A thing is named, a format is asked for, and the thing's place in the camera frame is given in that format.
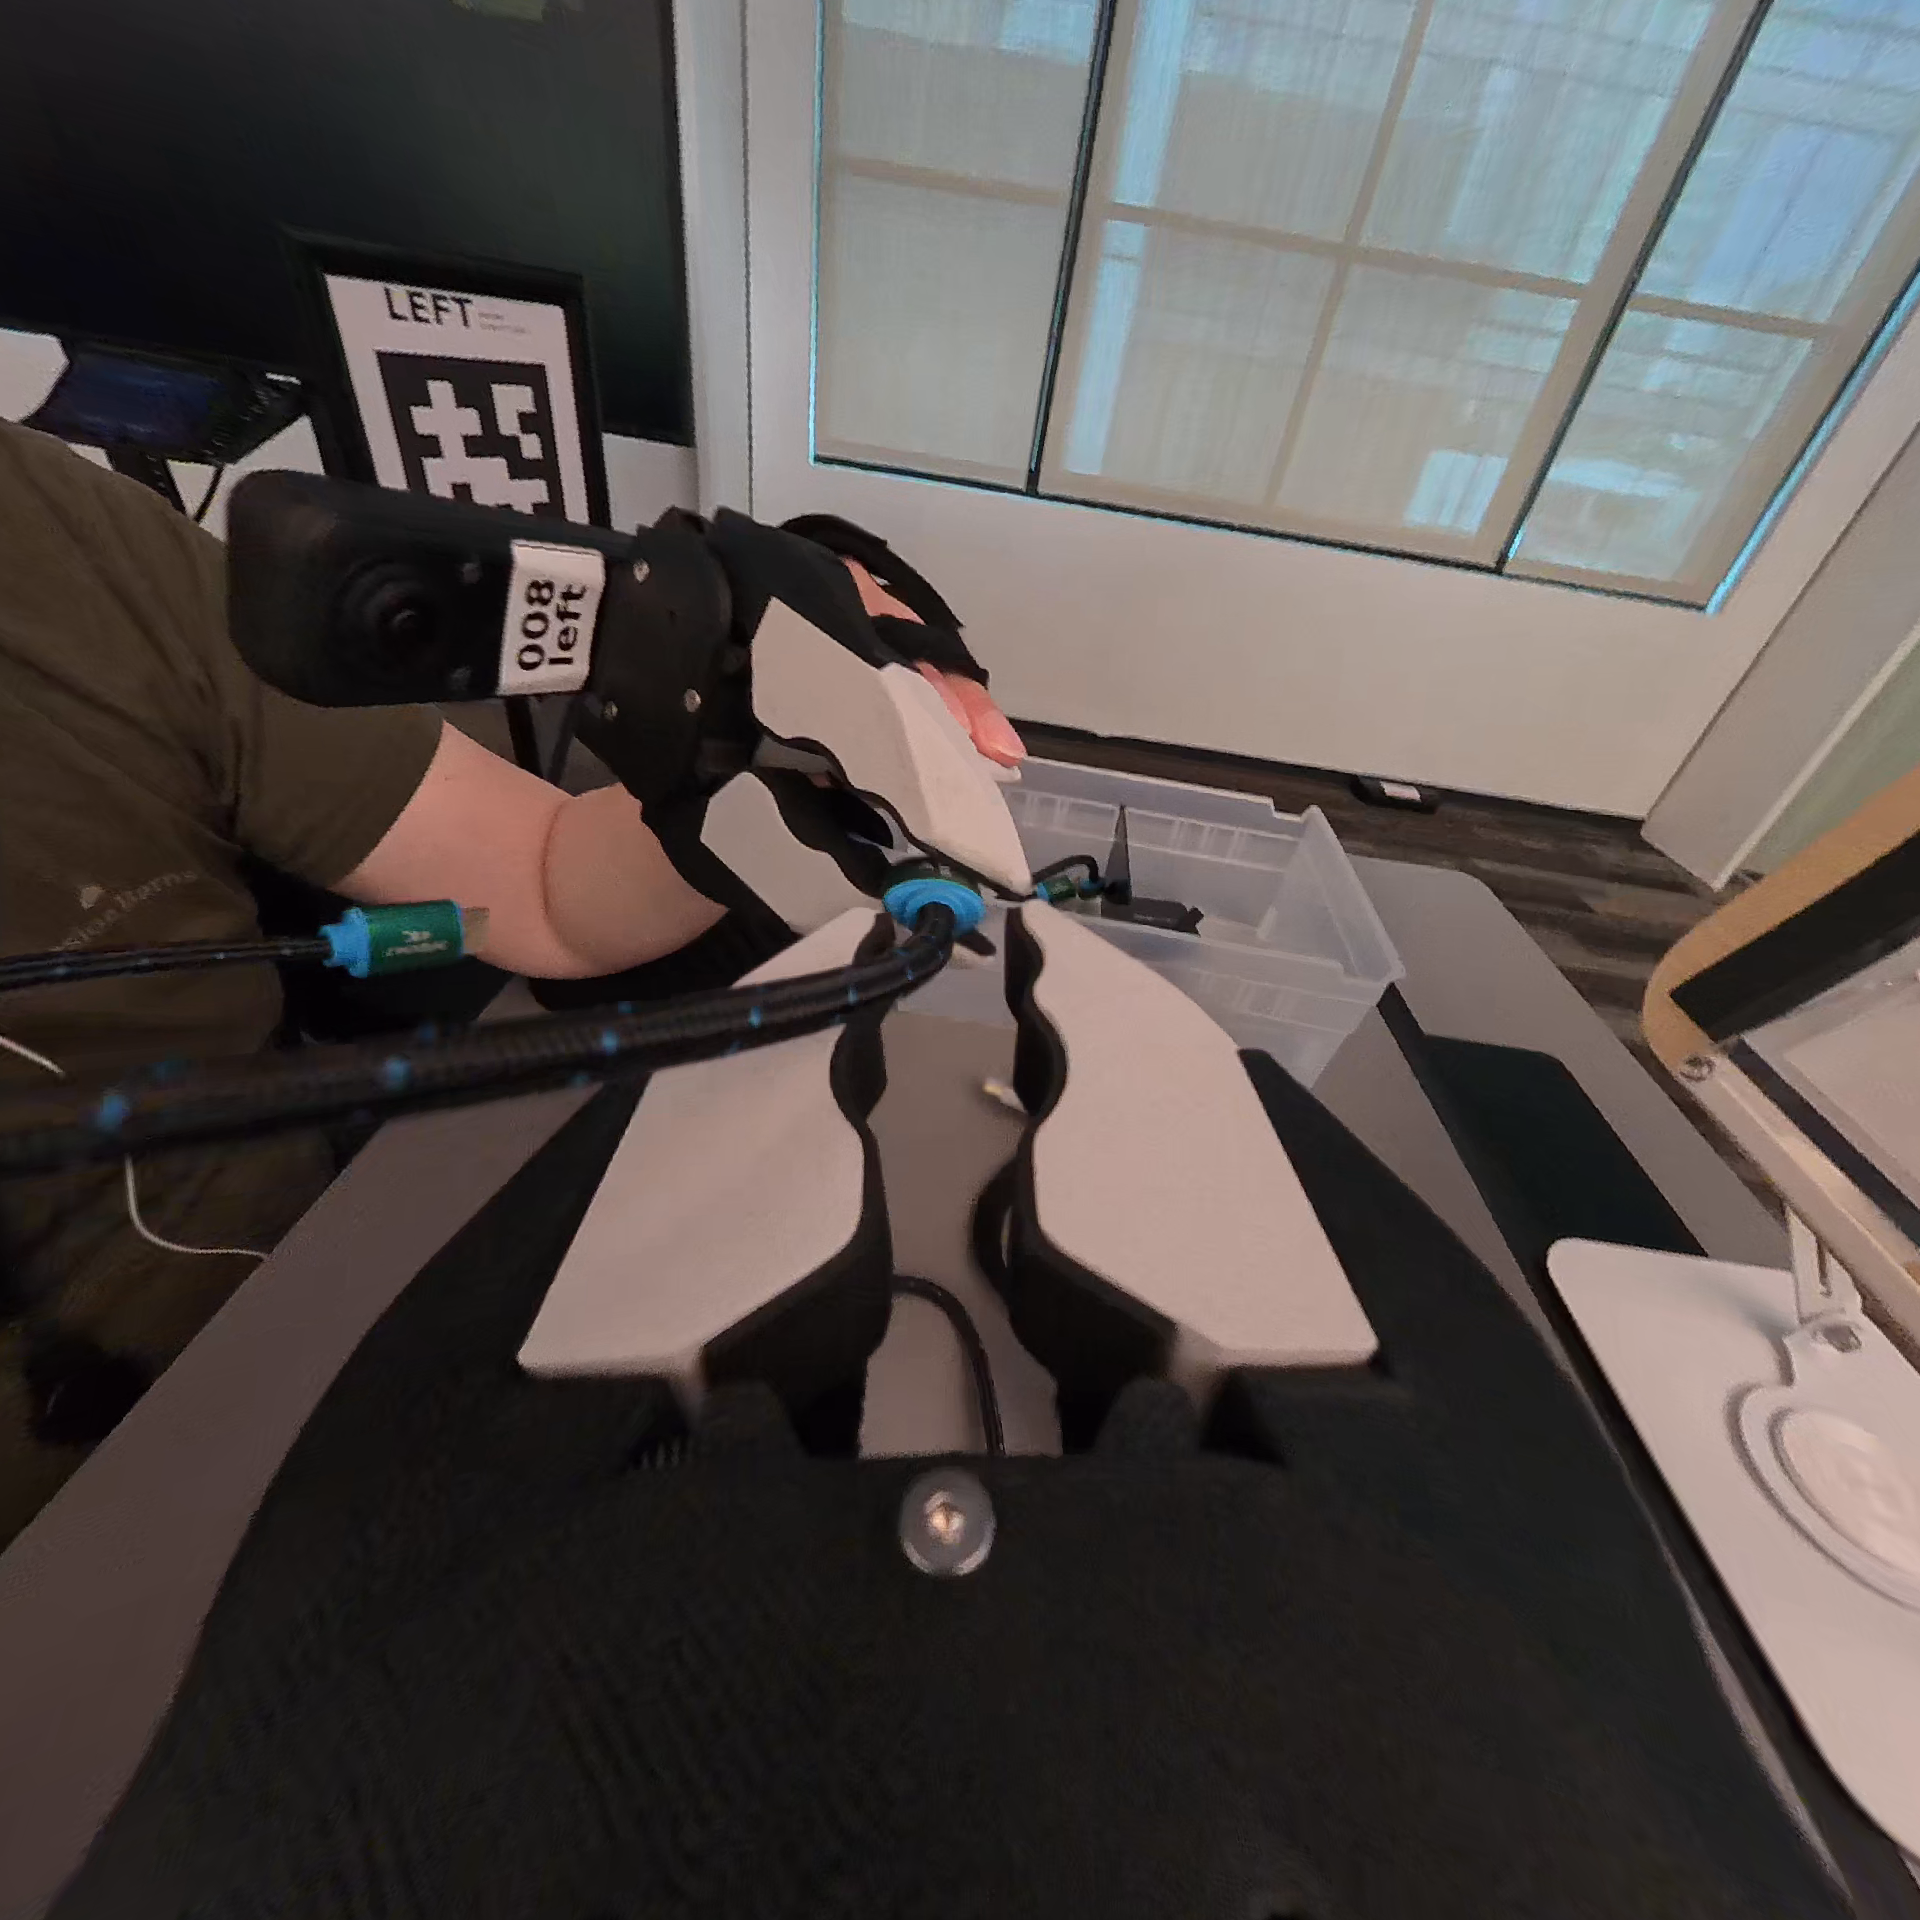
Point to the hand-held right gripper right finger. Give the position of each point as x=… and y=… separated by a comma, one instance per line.
x=1184, y=1184

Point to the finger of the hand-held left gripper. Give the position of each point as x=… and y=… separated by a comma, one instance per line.
x=930, y=765
x=840, y=825

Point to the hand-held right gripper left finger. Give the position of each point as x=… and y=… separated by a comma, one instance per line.
x=720, y=1184

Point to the person's left forearm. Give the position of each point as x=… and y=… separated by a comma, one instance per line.
x=511, y=855

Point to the person's left hand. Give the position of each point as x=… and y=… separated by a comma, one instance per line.
x=983, y=728

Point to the small metal connector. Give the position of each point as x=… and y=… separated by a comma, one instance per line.
x=1001, y=1093

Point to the clear plastic bin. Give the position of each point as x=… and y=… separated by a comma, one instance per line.
x=1275, y=961

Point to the black device with antenna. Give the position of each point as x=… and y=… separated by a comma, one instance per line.
x=1148, y=901

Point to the white monitor stand base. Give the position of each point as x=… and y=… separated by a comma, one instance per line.
x=1651, y=1349

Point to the person's olive shirt torso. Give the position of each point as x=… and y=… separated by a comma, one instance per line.
x=136, y=721

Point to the large dark screen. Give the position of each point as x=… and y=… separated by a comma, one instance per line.
x=300, y=136

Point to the large paned window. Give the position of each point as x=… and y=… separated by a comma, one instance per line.
x=1348, y=225

